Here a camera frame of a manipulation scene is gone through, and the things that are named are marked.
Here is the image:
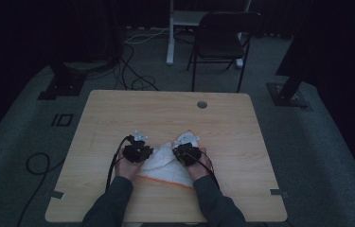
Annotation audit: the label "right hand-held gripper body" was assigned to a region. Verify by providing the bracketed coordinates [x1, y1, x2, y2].
[174, 131, 203, 167]

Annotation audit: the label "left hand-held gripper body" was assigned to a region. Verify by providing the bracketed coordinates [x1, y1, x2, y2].
[122, 130, 150, 165]

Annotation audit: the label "white cloth with orange edge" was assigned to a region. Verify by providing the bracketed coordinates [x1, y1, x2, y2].
[136, 130, 205, 189]

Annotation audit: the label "person's right hand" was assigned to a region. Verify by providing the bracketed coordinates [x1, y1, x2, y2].
[186, 147, 214, 182]

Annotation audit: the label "person's left hand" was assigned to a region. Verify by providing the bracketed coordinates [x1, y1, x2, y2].
[114, 147, 145, 181]

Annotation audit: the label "grey tape strip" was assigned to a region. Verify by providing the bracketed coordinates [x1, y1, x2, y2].
[269, 187, 290, 200]
[49, 189, 66, 201]

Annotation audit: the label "grey round stand base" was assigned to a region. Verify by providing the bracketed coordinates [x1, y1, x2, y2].
[62, 59, 111, 73]

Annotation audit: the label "black folding chair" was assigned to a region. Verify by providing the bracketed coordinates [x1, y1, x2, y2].
[186, 11, 263, 94]

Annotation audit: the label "right hand-held gripper cable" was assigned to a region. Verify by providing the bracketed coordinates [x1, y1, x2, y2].
[186, 147, 222, 190]

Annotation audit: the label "hand-held gripper cable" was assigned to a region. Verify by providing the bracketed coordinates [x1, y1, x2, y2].
[105, 134, 134, 192]
[186, 147, 222, 190]

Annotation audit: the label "left hand-held gripper cable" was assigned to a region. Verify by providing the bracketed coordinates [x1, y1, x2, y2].
[105, 134, 134, 192]

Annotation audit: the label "black looped floor cables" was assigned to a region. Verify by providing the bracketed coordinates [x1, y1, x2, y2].
[113, 40, 161, 93]

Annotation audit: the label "black stand with base plate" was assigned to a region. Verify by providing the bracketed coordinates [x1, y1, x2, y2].
[266, 0, 312, 109]
[37, 61, 88, 101]

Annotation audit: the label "black floor cable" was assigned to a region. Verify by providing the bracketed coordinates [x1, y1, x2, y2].
[15, 152, 67, 227]

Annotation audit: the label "white floor cable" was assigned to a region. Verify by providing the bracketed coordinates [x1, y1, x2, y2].
[124, 26, 171, 45]

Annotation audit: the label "white desk frame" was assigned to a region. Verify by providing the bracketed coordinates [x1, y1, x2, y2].
[166, 0, 252, 69]

